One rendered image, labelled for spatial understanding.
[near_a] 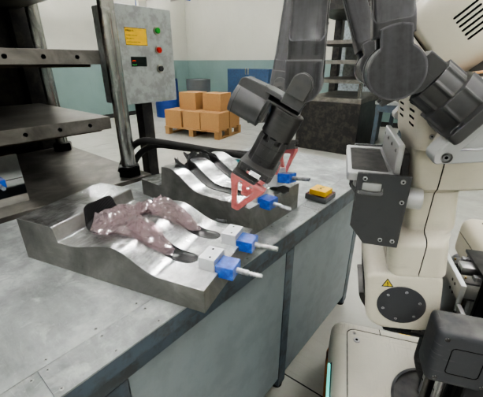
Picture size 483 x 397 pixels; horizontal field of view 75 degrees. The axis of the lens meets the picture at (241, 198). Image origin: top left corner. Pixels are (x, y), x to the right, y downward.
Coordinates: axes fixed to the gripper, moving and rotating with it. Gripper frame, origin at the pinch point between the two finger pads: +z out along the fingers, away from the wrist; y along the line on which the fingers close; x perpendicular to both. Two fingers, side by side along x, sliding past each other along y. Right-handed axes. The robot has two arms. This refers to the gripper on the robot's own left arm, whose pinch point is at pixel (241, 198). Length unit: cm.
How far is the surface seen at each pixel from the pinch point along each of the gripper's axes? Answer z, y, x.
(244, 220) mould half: 15.1, -18.1, 2.8
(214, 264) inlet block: 12.7, 6.4, 2.2
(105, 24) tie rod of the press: -4, -56, -78
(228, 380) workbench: 59, -6, 23
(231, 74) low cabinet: 110, -743, -215
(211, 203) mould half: 18.8, -23.1, -8.3
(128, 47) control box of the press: 5, -75, -79
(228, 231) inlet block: 12.2, -5.4, 1.0
